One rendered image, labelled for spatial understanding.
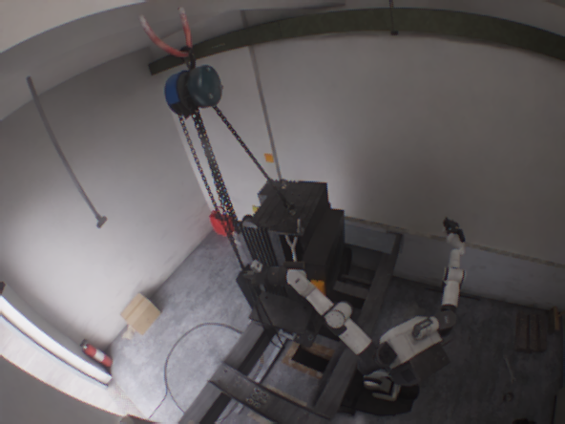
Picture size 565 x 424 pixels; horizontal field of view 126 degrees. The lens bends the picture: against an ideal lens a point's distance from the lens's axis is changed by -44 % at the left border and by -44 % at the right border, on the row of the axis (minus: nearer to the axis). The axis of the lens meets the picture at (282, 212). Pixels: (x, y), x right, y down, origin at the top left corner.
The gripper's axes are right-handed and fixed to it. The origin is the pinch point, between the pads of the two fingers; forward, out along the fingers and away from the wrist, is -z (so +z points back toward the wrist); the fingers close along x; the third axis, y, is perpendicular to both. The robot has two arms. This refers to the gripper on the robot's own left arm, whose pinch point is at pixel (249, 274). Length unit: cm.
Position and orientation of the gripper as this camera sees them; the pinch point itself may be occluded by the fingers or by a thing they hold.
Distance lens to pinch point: 124.9
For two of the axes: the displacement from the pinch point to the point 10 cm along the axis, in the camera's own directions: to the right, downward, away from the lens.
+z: 9.6, -0.3, -2.9
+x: 2.1, -6.2, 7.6
